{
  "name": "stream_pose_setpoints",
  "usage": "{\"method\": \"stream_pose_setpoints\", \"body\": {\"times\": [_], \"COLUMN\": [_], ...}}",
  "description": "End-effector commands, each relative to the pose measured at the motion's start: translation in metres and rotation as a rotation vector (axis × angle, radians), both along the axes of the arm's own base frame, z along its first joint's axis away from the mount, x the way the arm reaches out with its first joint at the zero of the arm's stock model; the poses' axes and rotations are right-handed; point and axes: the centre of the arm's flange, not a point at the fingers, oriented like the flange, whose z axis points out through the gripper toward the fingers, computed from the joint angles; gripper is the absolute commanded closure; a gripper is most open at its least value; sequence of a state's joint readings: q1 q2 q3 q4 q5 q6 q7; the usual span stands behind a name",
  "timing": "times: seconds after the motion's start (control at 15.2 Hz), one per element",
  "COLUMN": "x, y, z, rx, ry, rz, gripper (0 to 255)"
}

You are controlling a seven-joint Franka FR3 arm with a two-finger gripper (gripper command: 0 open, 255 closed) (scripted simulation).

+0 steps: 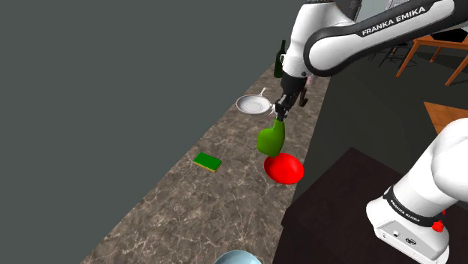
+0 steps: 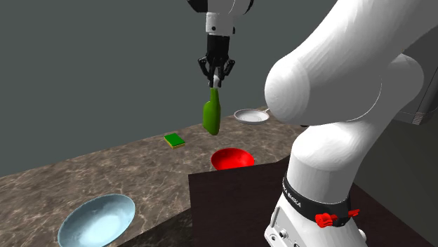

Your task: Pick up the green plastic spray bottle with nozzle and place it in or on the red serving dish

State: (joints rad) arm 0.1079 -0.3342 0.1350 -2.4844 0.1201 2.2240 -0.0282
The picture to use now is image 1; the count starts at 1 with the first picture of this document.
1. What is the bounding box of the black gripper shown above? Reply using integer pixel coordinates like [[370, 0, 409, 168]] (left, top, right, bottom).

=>
[[274, 74, 308, 122]]

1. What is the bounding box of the dark green wine bottle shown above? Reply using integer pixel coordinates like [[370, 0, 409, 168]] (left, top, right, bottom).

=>
[[273, 39, 287, 80]]

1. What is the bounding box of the silver frying pan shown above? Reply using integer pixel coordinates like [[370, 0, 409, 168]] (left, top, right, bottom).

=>
[[235, 87, 274, 116]]

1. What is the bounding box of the red bowl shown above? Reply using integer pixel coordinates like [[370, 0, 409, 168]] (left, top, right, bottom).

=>
[[263, 152, 305, 185]]

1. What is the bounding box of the green and yellow sponge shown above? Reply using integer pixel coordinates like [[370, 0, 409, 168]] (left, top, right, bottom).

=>
[[193, 151, 224, 173]]

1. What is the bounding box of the dark robot stand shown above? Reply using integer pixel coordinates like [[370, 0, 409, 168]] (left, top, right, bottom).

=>
[[271, 146, 468, 264]]

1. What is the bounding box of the wooden table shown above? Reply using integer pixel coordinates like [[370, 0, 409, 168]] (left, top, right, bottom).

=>
[[395, 28, 468, 87]]

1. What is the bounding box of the light blue bowl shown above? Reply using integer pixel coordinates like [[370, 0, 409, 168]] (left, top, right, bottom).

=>
[[213, 249, 263, 264]]

